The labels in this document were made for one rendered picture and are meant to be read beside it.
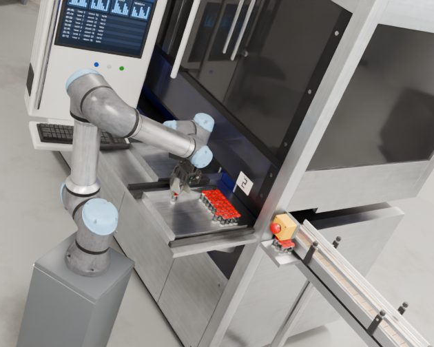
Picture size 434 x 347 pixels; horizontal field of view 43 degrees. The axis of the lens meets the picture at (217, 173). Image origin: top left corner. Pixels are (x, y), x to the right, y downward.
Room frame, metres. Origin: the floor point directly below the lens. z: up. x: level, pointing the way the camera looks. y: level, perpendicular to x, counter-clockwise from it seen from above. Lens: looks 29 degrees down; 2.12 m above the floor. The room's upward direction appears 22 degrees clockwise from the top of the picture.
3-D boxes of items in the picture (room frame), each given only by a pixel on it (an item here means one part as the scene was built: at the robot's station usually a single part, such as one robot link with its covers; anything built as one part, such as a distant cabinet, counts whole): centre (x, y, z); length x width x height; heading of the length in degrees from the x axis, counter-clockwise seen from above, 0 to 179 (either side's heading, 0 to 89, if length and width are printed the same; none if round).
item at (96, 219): (1.46, 0.31, 0.96); 0.13 x 0.12 x 0.14; 45
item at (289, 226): (1.81, -0.32, 1.00); 0.08 x 0.07 x 0.07; 135
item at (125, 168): (1.97, 0.12, 0.87); 0.70 x 0.48 x 0.02; 45
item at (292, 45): (2.03, -0.07, 1.51); 0.43 x 0.01 x 0.59; 45
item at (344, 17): (1.89, -0.20, 1.40); 0.05 x 0.01 x 0.80; 45
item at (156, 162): (2.14, 0.19, 0.90); 0.34 x 0.26 x 0.04; 135
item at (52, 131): (2.19, 0.63, 0.82); 0.40 x 0.14 x 0.02; 124
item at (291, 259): (1.83, -0.36, 0.87); 0.14 x 0.13 x 0.02; 135
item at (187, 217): (1.82, 0.03, 0.90); 0.34 x 0.26 x 0.04; 135
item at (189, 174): (1.83, 0.11, 1.07); 0.09 x 0.08 x 0.12; 45
